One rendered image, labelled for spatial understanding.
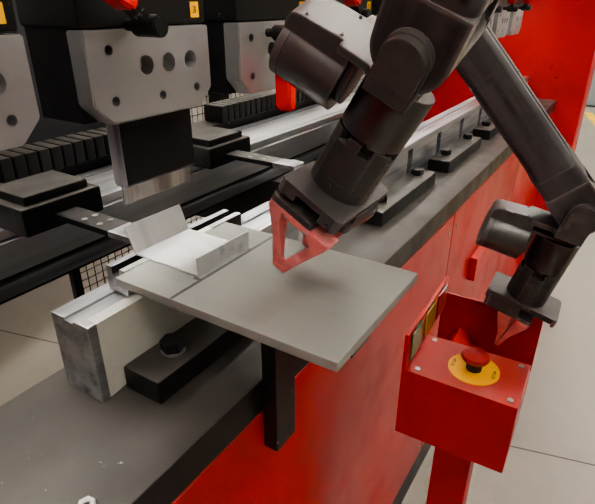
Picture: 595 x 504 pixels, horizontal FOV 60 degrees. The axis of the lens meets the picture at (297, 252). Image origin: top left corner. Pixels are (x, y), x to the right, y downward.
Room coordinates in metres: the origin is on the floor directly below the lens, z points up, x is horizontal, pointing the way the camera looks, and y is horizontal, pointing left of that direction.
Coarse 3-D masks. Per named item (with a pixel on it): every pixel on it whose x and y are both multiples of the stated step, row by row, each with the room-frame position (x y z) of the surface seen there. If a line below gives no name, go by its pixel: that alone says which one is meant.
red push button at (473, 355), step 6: (468, 348) 0.61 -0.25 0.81; (474, 348) 0.61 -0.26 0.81; (480, 348) 0.61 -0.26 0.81; (462, 354) 0.60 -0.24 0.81; (468, 354) 0.59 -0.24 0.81; (474, 354) 0.59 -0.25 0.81; (480, 354) 0.59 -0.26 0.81; (486, 354) 0.59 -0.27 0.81; (468, 360) 0.58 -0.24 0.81; (474, 360) 0.58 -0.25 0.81; (480, 360) 0.58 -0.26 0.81; (486, 360) 0.58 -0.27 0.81; (468, 366) 0.59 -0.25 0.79; (474, 366) 0.58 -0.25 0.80; (480, 366) 0.58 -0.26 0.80; (474, 372) 0.59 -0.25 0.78
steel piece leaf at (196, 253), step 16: (176, 240) 0.56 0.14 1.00; (192, 240) 0.56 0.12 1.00; (208, 240) 0.56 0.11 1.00; (224, 240) 0.56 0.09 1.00; (240, 240) 0.53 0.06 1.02; (144, 256) 0.52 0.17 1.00; (160, 256) 0.52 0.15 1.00; (176, 256) 0.52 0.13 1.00; (192, 256) 0.52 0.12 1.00; (208, 256) 0.48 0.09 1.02; (224, 256) 0.50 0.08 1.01; (192, 272) 0.48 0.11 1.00
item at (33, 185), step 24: (0, 192) 0.64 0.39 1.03; (24, 192) 0.64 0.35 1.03; (48, 192) 0.65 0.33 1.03; (72, 192) 0.67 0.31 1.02; (96, 192) 0.69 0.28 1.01; (0, 216) 0.63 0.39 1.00; (24, 216) 0.60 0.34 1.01; (48, 216) 0.63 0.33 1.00; (72, 216) 0.63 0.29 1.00; (96, 216) 0.63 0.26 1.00; (120, 240) 0.57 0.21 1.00
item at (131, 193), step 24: (144, 120) 0.54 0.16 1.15; (168, 120) 0.56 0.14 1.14; (120, 144) 0.51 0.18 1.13; (144, 144) 0.53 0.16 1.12; (168, 144) 0.56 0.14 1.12; (192, 144) 0.59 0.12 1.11; (120, 168) 0.51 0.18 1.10; (144, 168) 0.53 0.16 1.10; (168, 168) 0.56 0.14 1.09; (144, 192) 0.54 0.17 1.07
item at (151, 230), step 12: (156, 216) 0.57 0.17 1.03; (168, 216) 0.58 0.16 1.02; (180, 216) 0.59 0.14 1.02; (132, 228) 0.54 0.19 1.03; (144, 228) 0.55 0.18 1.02; (156, 228) 0.56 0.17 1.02; (168, 228) 0.57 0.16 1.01; (180, 228) 0.58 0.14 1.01; (132, 240) 0.53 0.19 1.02; (144, 240) 0.54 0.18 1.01; (156, 240) 0.55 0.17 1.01
